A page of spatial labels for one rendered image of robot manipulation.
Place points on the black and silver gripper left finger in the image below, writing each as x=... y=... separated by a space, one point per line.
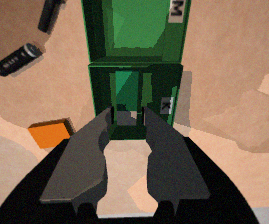
x=74 y=172

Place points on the black bolt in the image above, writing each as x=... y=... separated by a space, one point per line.
x=47 y=14

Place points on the green rack of bins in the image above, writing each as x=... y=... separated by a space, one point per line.
x=148 y=35

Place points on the black battery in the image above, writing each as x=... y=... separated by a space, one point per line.
x=17 y=59

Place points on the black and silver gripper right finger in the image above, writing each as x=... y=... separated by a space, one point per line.
x=179 y=171

